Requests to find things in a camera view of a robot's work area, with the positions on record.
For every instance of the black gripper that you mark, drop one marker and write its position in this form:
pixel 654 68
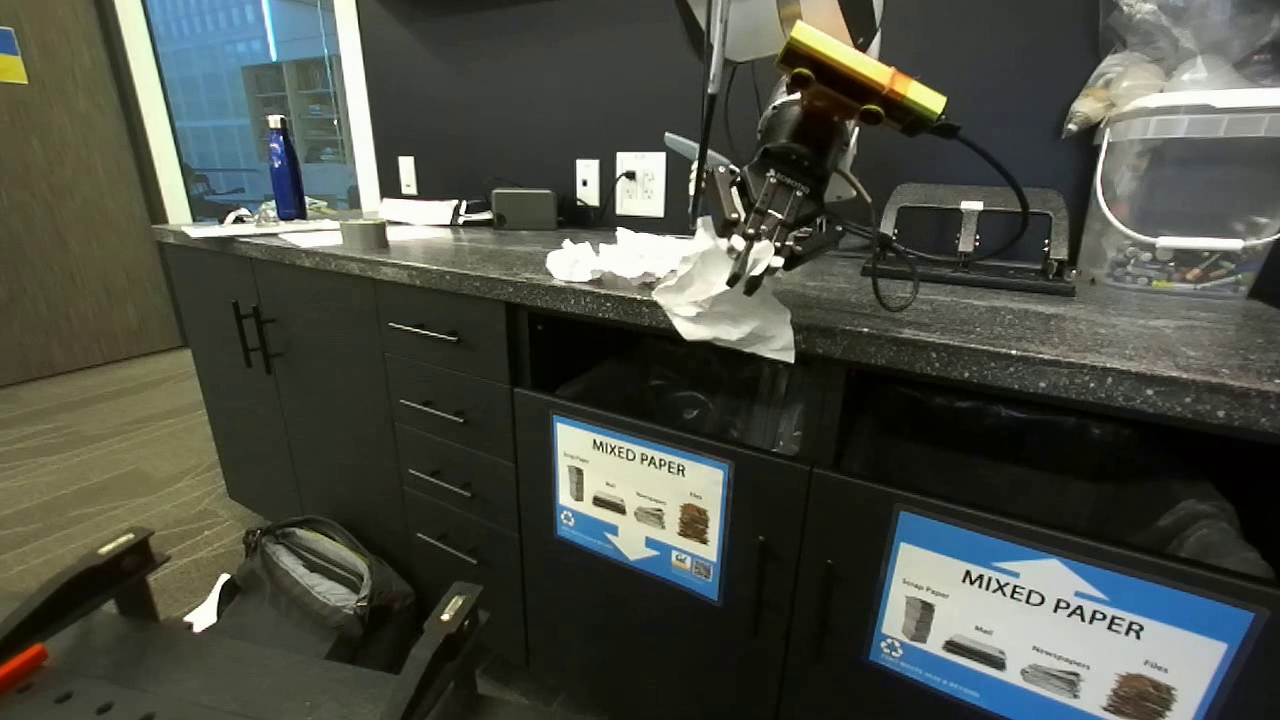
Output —
pixel 787 180

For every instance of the small white paper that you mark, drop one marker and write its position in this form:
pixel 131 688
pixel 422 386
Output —
pixel 635 259

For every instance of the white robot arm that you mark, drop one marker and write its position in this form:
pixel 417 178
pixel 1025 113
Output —
pixel 872 88

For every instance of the left bin black liner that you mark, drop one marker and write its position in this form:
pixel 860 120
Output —
pixel 709 394

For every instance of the bin black liner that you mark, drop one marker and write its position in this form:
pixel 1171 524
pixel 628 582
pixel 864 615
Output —
pixel 709 394
pixel 1044 464

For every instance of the clear plastic storage bin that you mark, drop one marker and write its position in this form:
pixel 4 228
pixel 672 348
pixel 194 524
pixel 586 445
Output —
pixel 1184 195

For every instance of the right bin black liner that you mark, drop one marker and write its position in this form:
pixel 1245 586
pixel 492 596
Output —
pixel 1044 464

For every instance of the black hole punch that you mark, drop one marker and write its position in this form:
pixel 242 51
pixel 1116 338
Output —
pixel 975 259

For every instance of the black power adapter box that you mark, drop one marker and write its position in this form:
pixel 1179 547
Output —
pixel 526 211

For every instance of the left mixed paper sign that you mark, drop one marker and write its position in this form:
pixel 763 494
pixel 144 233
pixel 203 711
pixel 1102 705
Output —
pixel 643 503

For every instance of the mixed paper sign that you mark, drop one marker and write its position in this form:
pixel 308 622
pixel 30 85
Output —
pixel 643 503
pixel 1044 637

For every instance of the black cabinet with drawers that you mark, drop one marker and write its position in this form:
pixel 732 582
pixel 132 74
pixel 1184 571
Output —
pixel 409 394

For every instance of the white long box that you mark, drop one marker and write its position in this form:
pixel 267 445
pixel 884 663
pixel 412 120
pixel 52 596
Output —
pixel 422 212

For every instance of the grey tape roll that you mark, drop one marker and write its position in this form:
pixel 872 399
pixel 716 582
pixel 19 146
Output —
pixel 364 233

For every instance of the right mixed paper sign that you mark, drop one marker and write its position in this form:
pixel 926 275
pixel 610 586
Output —
pixel 1044 637

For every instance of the blue water bottle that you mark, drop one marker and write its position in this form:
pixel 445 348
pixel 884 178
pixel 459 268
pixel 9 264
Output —
pixel 286 171

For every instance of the black grey backpack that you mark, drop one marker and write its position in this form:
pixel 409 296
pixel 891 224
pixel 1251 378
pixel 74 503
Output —
pixel 318 590

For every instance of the white paper on floor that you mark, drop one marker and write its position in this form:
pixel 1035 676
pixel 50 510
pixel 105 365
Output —
pixel 206 615

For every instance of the black chair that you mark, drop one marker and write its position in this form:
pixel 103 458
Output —
pixel 93 646

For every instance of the white wall outlet plate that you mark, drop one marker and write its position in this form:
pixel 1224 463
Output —
pixel 643 185

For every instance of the small white switch plate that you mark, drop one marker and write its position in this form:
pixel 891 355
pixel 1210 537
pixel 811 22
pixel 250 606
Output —
pixel 586 180

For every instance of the white light switch plate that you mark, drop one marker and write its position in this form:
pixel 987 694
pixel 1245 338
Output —
pixel 407 171

